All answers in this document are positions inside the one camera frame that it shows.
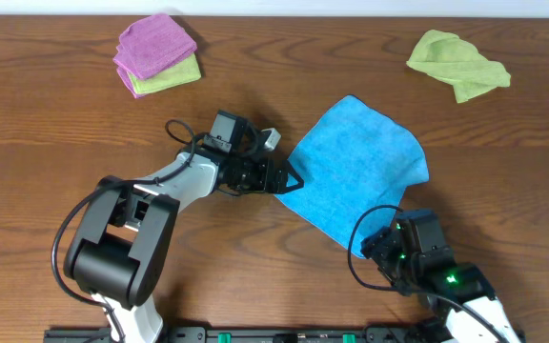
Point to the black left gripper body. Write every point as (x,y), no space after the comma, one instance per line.
(278,176)

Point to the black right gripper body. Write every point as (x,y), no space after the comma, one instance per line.
(387,253)

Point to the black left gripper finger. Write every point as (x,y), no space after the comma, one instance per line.
(291,175)
(283,188)

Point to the blue microfiber cloth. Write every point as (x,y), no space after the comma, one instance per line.
(356,163)

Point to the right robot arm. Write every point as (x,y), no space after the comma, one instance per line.
(413,256)

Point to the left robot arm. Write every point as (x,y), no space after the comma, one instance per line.
(118,252)

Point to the green folded cloth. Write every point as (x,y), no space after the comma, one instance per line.
(186,71)

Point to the purple folded cloth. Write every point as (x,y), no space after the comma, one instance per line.
(149,46)

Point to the crumpled green cloth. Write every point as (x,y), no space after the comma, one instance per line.
(458,63)

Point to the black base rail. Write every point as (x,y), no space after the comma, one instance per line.
(274,335)

